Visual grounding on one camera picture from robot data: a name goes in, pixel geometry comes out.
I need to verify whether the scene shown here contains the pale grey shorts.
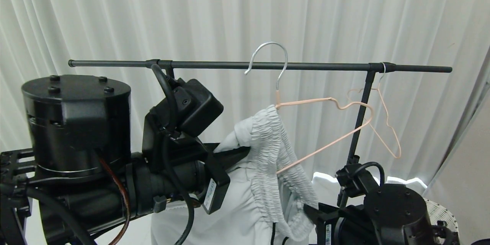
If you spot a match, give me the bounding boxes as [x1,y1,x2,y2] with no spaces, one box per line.
[150,104,319,245]

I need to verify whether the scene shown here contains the white laundry basket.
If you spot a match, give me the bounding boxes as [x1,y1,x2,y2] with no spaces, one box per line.
[423,198,459,245]

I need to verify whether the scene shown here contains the pink clothes hanger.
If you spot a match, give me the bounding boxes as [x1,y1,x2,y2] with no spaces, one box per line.
[244,41,375,175]
[346,63,402,160]

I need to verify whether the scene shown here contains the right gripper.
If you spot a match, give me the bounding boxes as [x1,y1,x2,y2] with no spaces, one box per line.
[316,204,377,245]

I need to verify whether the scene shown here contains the white curtain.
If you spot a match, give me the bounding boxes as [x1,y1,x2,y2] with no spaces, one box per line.
[0,0,490,199]

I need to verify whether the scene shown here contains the black clothes rack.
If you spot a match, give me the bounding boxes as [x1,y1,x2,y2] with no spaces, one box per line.
[68,59,453,208]

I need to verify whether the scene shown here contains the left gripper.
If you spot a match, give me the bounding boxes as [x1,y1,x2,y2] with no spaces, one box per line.
[128,149,231,216]

